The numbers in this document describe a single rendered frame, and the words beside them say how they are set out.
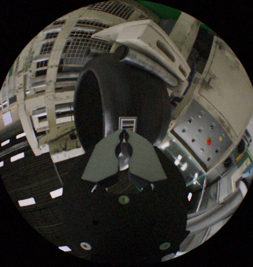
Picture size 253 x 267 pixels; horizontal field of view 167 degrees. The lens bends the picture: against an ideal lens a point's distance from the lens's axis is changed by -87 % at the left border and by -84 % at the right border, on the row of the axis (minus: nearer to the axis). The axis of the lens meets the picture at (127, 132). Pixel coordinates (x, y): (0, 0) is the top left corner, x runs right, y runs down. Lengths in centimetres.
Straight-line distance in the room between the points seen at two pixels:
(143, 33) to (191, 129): 74
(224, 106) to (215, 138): 26
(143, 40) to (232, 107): 71
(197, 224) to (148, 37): 52
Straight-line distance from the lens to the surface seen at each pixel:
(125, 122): 21
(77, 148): 90
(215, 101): 76
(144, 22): 24
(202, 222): 38
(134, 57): 23
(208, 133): 82
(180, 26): 78
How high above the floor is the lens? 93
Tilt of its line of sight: 37 degrees up
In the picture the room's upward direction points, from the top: 154 degrees counter-clockwise
